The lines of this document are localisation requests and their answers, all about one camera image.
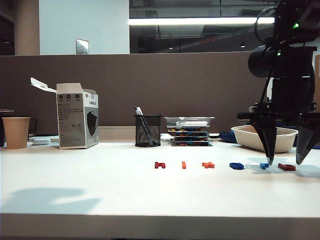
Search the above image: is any clear ballpoint pen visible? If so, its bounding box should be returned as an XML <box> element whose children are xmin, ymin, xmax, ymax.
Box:
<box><xmin>134</xmin><ymin>106</ymin><xmax>155</xmax><ymax>146</ymax></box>

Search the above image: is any ceiling light strip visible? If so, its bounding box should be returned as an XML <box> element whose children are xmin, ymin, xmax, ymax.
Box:
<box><xmin>128</xmin><ymin>16</ymin><xmax>275</xmax><ymax>26</ymax></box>

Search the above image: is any red letter b magnet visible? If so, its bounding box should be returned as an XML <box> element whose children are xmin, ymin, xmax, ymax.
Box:
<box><xmin>277</xmin><ymin>163</ymin><xmax>297</xmax><ymax>172</ymax></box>

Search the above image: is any silver wall plate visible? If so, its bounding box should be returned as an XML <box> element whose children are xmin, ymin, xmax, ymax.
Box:
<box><xmin>75</xmin><ymin>38</ymin><xmax>89</xmax><ymax>55</ymax></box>

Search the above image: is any beige oval paper bowl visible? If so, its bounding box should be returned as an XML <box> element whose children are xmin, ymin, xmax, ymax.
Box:
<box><xmin>230</xmin><ymin>125</ymin><xmax>299</xmax><ymax>154</ymax></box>

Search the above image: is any black mesh pen holder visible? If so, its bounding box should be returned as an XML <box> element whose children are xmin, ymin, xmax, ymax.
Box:
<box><xmin>133</xmin><ymin>114</ymin><xmax>163</xmax><ymax>148</ymax></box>

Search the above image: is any wooden post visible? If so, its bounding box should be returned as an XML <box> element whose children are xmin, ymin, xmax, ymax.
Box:
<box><xmin>314</xmin><ymin>54</ymin><xmax>320</xmax><ymax>112</ymax></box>

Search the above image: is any white grey face mask box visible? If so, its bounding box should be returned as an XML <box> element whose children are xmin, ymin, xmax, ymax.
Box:
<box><xmin>30</xmin><ymin>77</ymin><xmax>100</xmax><ymax>150</ymax></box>

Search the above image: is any small white case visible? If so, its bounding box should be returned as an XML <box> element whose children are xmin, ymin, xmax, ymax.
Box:
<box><xmin>32</xmin><ymin>137</ymin><xmax>52</xmax><ymax>146</ymax></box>

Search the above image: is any brown desk partition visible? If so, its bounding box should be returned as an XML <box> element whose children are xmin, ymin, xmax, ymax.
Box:
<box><xmin>0</xmin><ymin>51</ymin><xmax>273</xmax><ymax>137</ymax></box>

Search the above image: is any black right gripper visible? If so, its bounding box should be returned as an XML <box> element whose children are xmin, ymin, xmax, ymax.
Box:
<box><xmin>237</xmin><ymin>76</ymin><xmax>320</xmax><ymax>166</ymax></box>

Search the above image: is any navy blue slipper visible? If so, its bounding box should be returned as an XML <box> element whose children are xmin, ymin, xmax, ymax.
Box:
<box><xmin>219</xmin><ymin>131</ymin><xmax>237</xmax><ymax>144</ymax></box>

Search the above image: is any brown paper cup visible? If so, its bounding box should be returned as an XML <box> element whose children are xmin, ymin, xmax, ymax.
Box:
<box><xmin>1</xmin><ymin>116</ymin><xmax>31</xmax><ymax>150</ymax></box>

